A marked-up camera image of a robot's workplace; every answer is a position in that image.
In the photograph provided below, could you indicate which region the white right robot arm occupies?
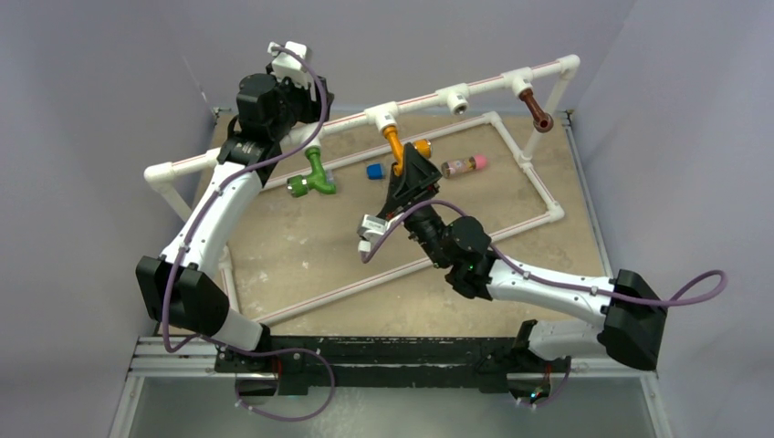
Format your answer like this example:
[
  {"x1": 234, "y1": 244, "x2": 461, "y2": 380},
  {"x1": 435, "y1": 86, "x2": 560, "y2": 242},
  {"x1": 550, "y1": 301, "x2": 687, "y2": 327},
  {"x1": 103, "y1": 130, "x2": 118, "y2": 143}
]
[{"x1": 377, "y1": 142, "x2": 667, "y2": 371}]

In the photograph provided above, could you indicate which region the blue cube block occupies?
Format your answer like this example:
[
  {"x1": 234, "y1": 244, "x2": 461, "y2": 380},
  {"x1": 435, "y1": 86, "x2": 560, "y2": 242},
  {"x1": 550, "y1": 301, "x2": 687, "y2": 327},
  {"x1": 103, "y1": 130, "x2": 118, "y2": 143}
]
[{"x1": 366, "y1": 163, "x2": 385, "y2": 181}]

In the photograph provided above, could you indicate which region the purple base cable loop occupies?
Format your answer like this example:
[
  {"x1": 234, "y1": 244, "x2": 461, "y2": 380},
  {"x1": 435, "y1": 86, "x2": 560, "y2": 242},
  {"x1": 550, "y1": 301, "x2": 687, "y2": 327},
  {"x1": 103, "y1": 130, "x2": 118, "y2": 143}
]
[{"x1": 234, "y1": 352, "x2": 338, "y2": 423}]

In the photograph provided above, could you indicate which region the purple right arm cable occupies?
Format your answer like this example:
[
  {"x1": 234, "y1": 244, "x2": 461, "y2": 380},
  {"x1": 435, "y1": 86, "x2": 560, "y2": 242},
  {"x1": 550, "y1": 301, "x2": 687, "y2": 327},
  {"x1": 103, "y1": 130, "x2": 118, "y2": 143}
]
[{"x1": 361, "y1": 199, "x2": 728, "y2": 308}]

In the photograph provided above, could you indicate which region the green water faucet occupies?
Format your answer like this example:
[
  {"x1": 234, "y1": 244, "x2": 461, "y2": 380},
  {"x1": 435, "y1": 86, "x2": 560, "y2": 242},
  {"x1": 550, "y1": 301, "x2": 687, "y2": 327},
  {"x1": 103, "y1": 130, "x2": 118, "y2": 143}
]
[{"x1": 287, "y1": 146, "x2": 338, "y2": 198}]

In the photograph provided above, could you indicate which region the brown water faucet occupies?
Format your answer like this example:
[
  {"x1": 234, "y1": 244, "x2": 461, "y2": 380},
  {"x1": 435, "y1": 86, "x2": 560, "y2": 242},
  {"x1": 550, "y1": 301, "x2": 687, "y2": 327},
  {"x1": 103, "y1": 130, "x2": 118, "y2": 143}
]
[{"x1": 518, "y1": 88, "x2": 554, "y2": 133}]

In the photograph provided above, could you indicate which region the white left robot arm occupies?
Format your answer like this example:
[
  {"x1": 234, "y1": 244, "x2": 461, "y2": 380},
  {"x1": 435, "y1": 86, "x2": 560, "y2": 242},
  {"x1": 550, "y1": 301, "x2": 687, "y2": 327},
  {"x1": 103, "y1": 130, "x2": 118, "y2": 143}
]
[{"x1": 135, "y1": 70, "x2": 334, "y2": 373}]

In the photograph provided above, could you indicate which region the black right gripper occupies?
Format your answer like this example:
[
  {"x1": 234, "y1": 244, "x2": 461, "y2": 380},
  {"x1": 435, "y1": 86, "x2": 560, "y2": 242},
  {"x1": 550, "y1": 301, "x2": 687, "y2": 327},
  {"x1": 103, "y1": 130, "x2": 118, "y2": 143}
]
[{"x1": 375, "y1": 144, "x2": 450, "y2": 270}]

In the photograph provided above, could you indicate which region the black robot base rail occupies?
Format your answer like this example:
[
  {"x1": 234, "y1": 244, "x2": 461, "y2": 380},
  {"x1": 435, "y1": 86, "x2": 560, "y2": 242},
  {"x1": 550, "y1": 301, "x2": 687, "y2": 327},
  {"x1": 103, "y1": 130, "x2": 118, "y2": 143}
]
[{"x1": 214, "y1": 335, "x2": 570, "y2": 397}]

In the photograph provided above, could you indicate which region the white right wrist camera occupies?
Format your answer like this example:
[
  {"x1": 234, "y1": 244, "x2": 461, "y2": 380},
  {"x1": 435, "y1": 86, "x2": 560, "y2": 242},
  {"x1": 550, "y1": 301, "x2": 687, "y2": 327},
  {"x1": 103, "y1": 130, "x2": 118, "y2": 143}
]
[{"x1": 357, "y1": 214, "x2": 390, "y2": 254}]

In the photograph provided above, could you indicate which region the orange water faucet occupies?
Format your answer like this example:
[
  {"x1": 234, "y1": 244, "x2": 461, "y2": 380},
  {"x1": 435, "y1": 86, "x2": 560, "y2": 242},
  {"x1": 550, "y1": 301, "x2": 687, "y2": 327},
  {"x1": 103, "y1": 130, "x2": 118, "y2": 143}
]
[{"x1": 382, "y1": 125, "x2": 432, "y2": 176}]

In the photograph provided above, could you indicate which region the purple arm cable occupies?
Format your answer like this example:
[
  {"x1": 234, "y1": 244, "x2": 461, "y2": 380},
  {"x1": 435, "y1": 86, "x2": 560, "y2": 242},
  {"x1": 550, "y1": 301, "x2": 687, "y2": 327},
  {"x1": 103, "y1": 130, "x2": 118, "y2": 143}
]
[
  {"x1": 361, "y1": 199, "x2": 728, "y2": 308},
  {"x1": 162, "y1": 45, "x2": 330, "y2": 353}
]

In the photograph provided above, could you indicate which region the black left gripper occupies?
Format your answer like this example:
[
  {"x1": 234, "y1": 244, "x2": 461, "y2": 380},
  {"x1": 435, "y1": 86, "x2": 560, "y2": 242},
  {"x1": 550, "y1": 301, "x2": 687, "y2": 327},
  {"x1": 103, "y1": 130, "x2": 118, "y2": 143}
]
[{"x1": 270, "y1": 67, "x2": 334, "y2": 142}]

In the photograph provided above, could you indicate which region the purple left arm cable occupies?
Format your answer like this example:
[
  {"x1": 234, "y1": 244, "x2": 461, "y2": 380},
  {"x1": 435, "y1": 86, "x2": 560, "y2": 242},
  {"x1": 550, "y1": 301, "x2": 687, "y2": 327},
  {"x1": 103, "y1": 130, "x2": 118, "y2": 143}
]
[{"x1": 162, "y1": 45, "x2": 330, "y2": 353}]

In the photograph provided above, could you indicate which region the pink capped small bottle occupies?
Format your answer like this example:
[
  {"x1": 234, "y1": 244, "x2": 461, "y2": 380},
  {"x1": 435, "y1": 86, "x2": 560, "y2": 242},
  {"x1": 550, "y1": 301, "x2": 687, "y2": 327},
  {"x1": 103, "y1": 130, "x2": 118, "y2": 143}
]
[{"x1": 441, "y1": 155, "x2": 487, "y2": 179}]

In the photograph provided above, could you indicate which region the white PVC pipe frame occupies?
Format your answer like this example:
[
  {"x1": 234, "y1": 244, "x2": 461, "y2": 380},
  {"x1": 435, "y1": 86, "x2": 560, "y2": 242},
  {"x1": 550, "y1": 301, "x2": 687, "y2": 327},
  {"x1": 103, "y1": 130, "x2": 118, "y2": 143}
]
[{"x1": 144, "y1": 55, "x2": 581, "y2": 308}]

